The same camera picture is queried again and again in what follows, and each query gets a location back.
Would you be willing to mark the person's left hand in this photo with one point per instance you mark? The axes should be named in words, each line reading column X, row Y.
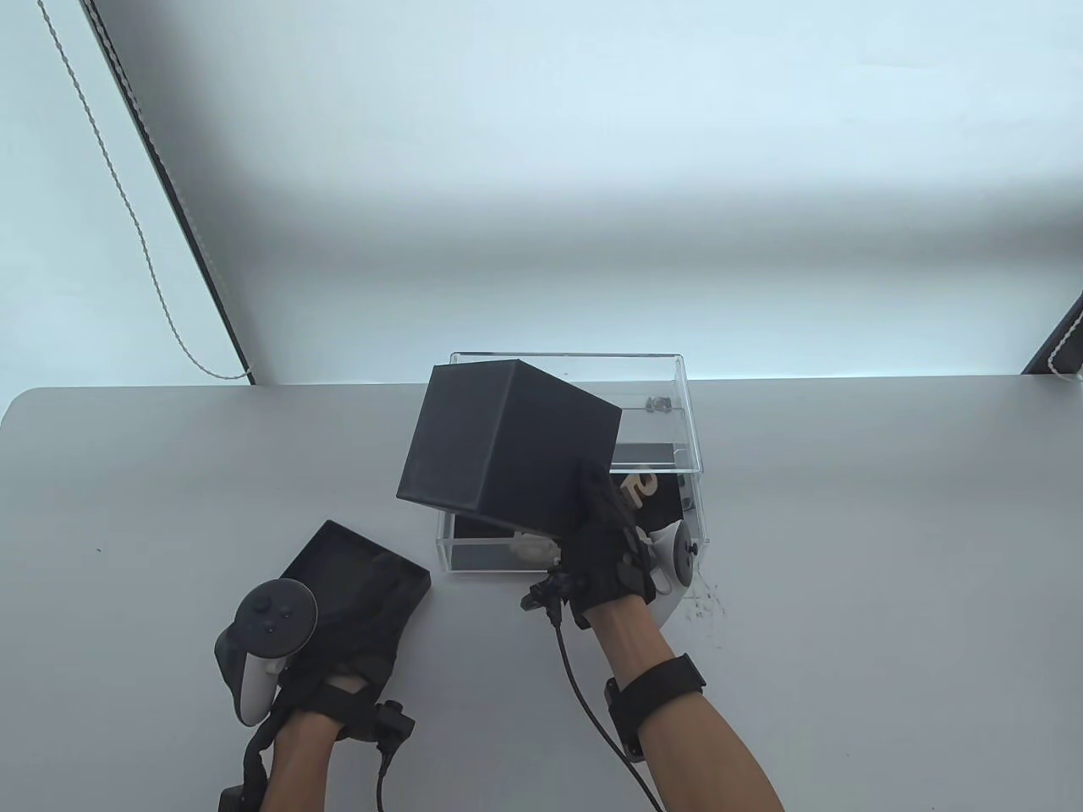
column 347, row 668

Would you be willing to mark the person's right hand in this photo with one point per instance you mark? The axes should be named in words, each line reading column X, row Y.
column 601, row 558

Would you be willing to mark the pile of wooden number blocks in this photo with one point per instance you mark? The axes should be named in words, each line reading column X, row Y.
column 538, row 551

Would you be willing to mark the clear drawer with black liner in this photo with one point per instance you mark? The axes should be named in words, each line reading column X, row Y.
column 670, row 506

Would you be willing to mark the black box lid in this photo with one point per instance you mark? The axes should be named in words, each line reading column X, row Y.
column 355, row 562

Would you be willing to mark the black cube box base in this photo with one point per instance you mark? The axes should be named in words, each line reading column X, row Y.
column 499, row 440

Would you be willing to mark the person's right forearm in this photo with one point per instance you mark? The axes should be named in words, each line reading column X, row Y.
column 702, row 753

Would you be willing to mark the person's left forearm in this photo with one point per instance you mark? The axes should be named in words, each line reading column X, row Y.
column 305, row 761

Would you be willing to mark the clear acrylic drawer case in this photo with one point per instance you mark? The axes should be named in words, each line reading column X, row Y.
column 651, row 372

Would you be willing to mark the black and white right controller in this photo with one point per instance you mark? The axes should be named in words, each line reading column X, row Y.
column 677, row 558

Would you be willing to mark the black and white controller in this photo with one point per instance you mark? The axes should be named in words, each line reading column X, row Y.
column 677, row 558
column 266, row 617

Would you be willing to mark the black and white left controller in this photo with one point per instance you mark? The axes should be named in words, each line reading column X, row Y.
column 266, row 617

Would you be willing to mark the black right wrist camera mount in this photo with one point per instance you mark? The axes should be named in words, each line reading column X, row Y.
column 660, row 685

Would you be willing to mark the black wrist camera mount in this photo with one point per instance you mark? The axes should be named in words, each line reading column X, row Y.
column 660, row 685
column 235, row 799

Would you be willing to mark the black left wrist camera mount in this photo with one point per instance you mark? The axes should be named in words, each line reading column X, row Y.
column 235, row 799

